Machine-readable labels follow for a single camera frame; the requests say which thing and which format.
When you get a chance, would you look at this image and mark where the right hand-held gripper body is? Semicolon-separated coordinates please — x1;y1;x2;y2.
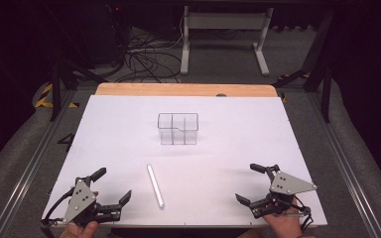
249;164;318;220

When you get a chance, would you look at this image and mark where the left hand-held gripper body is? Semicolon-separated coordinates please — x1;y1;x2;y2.
62;176;122;228

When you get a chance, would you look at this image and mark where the person's left hand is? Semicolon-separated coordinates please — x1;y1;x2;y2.
59;220;99;238

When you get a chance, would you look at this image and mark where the person's right hand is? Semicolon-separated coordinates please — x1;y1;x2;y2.
262;197;305;238

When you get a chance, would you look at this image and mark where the white pen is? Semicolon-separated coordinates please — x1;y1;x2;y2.
146;164;166;210

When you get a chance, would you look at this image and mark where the white board table cover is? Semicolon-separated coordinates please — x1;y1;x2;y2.
41;94;328;228

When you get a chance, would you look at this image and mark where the clear plastic divided organizer box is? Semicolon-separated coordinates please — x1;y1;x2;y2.
157;112;199;147

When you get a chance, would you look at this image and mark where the yellow black hazard tape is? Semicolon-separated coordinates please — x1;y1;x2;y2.
277;71;312;103
34;82;80;110

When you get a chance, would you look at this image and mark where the black metal tripod stand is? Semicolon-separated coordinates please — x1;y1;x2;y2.
272;9;336;124
44;6;111;122

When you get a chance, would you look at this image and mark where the black equipment box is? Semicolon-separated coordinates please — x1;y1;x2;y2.
85;0;128;65

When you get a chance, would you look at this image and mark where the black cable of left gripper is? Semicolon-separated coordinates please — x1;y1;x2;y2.
40;187;76;226

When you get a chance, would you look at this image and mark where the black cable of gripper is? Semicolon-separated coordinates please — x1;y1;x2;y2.
290;197;314;233
40;187;76;226

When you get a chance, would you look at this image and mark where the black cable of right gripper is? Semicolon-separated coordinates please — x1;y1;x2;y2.
290;197;314;233

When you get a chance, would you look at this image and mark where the grey metal floor rail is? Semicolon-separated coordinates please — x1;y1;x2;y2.
306;92;381;238
0;89;77;238

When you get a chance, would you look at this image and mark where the tangle of black floor cables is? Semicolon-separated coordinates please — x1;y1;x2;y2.
110;28;184;84

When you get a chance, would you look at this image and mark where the white metal stand frame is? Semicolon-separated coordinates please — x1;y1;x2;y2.
180;5;275;77

